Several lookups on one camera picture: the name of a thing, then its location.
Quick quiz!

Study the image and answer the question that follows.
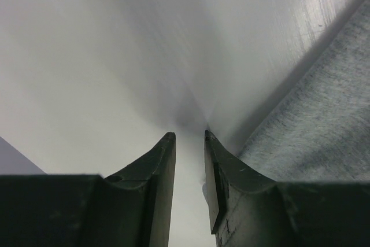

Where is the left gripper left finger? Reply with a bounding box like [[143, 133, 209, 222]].
[[1, 132, 176, 246]]

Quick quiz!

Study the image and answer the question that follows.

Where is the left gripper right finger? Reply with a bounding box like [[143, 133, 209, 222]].
[[204, 131, 369, 246]]

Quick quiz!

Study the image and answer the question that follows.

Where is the grey t-shirt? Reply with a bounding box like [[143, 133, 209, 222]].
[[239, 1, 369, 181]]

